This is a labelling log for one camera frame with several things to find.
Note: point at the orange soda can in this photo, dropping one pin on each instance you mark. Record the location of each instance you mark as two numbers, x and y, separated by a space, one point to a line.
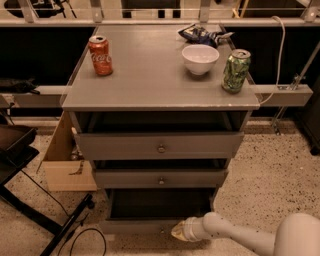
99 52

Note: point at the white bowl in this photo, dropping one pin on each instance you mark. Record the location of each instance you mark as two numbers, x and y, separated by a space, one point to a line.
199 58

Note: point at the grey middle drawer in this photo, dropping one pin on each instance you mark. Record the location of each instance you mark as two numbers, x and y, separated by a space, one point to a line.
159 178

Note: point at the black cloth on ledge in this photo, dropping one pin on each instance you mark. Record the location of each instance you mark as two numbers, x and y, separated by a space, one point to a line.
11 85

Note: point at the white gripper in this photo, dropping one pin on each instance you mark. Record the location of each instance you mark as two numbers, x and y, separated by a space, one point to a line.
191 229

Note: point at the metal railing frame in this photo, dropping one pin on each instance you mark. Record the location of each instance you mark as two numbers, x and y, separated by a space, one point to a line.
108 12

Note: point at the grey bottom drawer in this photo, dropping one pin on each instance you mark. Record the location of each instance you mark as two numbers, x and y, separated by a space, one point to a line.
151 211

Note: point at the grey top drawer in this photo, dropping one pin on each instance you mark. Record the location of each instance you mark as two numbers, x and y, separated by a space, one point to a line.
154 146

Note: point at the cardboard box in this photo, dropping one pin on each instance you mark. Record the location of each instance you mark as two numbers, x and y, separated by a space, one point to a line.
64 167

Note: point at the grey drawer cabinet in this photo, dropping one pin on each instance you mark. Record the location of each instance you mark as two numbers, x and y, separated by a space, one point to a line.
151 91

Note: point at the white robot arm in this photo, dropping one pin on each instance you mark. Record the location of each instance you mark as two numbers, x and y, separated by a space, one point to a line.
297 235

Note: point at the grey drawer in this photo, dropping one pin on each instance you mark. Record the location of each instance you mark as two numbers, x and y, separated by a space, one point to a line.
154 146
151 211
159 178

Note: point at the blue chip bag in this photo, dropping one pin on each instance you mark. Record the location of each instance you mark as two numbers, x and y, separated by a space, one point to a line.
196 34

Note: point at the green soda can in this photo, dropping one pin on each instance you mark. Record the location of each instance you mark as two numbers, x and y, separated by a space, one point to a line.
236 70

